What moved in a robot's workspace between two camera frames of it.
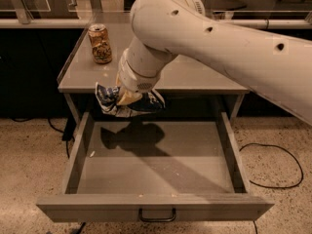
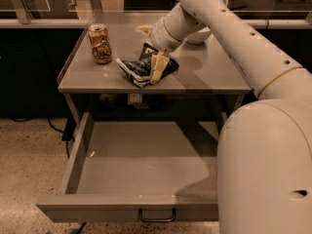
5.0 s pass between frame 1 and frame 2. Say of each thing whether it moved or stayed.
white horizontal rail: stayed
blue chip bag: moved
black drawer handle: stayed
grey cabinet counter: stayed
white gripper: moved
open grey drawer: stayed
